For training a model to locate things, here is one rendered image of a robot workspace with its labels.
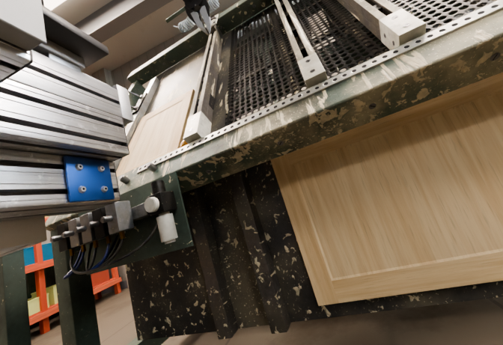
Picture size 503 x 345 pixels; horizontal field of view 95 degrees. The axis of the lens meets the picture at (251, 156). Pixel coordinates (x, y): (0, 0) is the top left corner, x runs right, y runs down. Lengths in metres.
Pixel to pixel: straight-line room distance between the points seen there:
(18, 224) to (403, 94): 0.83
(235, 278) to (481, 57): 1.00
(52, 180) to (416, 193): 0.90
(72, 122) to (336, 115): 0.57
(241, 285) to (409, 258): 0.59
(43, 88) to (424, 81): 0.77
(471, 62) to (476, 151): 0.29
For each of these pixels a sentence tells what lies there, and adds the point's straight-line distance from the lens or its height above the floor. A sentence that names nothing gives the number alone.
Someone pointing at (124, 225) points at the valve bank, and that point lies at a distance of 0.83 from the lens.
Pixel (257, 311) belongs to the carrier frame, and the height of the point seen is 0.25.
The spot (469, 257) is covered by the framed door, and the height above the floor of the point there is 0.32.
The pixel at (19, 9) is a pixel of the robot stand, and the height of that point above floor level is 0.91.
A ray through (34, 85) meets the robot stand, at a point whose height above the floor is 0.91.
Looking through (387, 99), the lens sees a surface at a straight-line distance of 0.68.
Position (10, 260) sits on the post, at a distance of 1.23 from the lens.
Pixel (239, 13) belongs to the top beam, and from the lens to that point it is 1.76.
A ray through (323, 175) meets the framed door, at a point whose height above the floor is 0.66.
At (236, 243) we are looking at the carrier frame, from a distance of 1.00.
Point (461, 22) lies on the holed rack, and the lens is 0.78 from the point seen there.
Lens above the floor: 0.63
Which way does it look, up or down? 12 degrees up
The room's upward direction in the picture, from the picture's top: 17 degrees counter-clockwise
